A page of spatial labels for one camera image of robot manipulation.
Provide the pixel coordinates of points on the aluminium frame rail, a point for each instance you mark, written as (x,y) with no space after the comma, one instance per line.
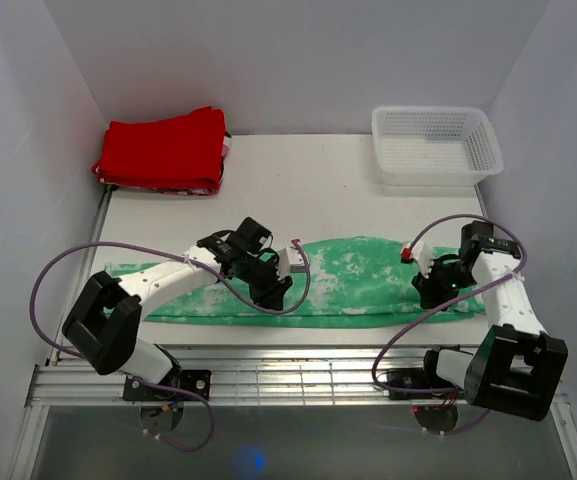
(256,376)

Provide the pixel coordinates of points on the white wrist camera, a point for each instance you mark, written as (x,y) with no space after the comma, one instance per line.
(290,261)
(419,254)

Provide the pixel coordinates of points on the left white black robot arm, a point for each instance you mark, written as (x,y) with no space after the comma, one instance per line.
(103,325)

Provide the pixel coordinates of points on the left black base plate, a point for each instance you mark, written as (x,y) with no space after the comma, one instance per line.
(195,381)

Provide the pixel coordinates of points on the folded red trousers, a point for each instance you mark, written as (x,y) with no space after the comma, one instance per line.
(123,138)

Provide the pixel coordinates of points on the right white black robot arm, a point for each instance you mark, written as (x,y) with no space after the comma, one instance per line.
(518,365)

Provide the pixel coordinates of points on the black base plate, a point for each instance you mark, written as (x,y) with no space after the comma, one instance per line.
(414,383)
(195,381)

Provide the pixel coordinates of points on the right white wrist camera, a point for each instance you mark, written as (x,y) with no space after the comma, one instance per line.
(419,254)

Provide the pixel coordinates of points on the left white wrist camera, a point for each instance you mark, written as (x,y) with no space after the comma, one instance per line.
(290,261)

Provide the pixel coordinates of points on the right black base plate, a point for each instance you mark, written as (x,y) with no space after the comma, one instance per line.
(414,383)

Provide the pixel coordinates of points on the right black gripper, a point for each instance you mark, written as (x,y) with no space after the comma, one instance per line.
(430,295)

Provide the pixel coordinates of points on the white plastic basket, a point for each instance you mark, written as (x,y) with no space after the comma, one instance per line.
(434,146)

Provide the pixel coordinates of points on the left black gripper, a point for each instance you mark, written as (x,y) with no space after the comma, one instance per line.
(270,295)

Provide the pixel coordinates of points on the green tie-dye trousers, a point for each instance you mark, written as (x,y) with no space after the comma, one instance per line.
(356,283)

